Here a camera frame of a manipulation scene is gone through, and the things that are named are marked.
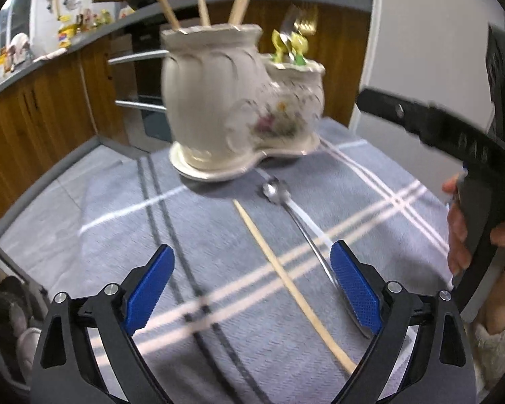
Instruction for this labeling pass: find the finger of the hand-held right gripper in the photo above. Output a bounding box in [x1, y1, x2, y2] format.
[356, 86, 431, 136]

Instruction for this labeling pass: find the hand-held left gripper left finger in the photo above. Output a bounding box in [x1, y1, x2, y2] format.
[29, 243, 176, 404]

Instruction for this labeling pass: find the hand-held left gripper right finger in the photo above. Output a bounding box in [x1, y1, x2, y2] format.
[329, 239, 477, 404]

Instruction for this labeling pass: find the light wooden chopstick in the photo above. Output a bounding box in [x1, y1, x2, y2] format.
[233, 199, 358, 374]
[148, 0, 180, 31]
[228, 0, 254, 26]
[196, 0, 212, 27]

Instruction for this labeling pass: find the small floral ceramic jar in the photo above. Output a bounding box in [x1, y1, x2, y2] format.
[236, 56, 326, 153]

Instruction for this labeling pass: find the yellow tulip green-handled spoon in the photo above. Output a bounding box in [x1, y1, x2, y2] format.
[290, 34, 310, 65]
[271, 29, 288, 59]

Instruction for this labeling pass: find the gold spoon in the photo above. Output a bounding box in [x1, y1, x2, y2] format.
[297, 6, 319, 35]

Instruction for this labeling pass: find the silver flower-shaped spoon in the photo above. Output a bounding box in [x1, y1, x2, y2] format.
[262, 178, 374, 340]

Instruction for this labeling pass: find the cream ceramic saucer tray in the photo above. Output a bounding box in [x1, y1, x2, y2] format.
[169, 134, 321, 183]

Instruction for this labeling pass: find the tall cream ceramic jar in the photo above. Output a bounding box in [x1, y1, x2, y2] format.
[161, 24, 264, 172]

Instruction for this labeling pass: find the person's right hand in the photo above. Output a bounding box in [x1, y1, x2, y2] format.
[442, 173, 505, 276]

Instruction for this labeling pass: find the grey striped tablecloth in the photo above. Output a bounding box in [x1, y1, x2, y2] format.
[0, 118, 461, 404]

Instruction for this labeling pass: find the white ceramic bowl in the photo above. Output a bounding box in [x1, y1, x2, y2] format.
[19, 327, 41, 384]

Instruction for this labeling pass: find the wooden kitchen cabinet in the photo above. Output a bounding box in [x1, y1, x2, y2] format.
[0, 0, 371, 234]

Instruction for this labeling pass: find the black built-in oven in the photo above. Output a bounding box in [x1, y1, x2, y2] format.
[109, 24, 173, 144]

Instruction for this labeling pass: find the grey kitchen countertop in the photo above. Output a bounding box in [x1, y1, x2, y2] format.
[0, 0, 372, 98]

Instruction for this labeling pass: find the white door frame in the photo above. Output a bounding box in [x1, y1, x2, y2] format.
[348, 0, 389, 132]

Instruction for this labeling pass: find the metal oven handle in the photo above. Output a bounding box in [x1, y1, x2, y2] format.
[114, 100, 168, 113]
[108, 49, 170, 65]

